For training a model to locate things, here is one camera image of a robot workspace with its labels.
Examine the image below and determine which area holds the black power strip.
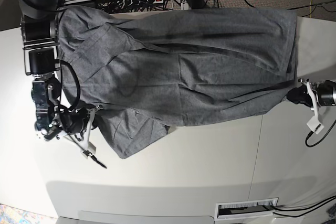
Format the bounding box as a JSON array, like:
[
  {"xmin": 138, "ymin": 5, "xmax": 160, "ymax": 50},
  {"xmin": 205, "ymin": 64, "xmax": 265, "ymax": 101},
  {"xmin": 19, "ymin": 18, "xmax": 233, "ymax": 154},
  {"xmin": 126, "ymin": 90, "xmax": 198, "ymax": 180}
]
[{"xmin": 123, "ymin": 0, "xmax": 164, "ymax": 6}]

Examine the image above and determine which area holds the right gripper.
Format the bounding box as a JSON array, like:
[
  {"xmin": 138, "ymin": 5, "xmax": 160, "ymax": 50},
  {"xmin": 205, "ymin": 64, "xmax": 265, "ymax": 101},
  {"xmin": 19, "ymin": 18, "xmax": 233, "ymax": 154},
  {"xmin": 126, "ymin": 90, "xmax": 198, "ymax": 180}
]
[{"xmin": 62, "ymin": 108, "xmax": 88, "ymax": 134}]

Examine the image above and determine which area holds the black cable pair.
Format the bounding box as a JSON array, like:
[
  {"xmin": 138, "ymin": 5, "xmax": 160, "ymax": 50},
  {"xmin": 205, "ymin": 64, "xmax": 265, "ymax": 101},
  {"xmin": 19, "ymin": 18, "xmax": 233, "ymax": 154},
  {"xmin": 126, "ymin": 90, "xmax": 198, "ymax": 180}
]
[{"xmin": 270, "ymin": 195, "xmax": 336, "ymax": 218}]

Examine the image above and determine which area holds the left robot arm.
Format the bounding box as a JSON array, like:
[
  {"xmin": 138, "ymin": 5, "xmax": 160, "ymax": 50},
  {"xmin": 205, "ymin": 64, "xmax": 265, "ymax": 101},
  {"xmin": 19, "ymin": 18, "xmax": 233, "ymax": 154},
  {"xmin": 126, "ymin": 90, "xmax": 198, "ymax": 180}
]
[{"xmin": 286, "ymin": 79, "xmax": 335, "ymax": 108}]

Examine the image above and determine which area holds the white cable grommet tray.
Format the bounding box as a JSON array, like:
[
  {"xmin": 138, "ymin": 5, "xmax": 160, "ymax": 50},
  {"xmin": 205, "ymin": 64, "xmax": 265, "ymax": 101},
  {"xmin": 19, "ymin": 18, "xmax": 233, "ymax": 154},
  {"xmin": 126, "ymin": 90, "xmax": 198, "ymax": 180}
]
[{"xmin": 214, "ymin": 198, "xmax": 279, "ymax": 221}]

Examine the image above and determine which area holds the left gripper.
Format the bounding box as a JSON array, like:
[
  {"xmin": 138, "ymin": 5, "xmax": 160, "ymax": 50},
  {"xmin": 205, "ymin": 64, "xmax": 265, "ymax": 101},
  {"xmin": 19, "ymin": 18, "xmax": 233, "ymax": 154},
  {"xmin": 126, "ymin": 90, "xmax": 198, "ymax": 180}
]
[{"xmin": 286, "ymin": 81, "xmax": 333, "ymax": 106}]

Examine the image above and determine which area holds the grey T-shirt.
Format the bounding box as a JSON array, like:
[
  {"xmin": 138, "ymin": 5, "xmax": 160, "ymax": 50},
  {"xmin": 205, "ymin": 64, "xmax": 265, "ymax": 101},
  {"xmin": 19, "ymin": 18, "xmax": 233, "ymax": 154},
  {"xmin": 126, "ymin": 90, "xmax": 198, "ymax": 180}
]
[{"xmin": 59, "ymin": 6, "xmax": 297, "ymax": 159}]

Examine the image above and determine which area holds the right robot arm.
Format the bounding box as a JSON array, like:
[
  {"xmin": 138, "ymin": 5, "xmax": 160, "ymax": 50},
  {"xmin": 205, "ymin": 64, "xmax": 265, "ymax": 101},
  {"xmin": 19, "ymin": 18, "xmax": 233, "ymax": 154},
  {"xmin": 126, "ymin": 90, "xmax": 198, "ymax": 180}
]
[{"xmin": 19, "ymin": 0, "xmax": 89, "ymax": 142}]

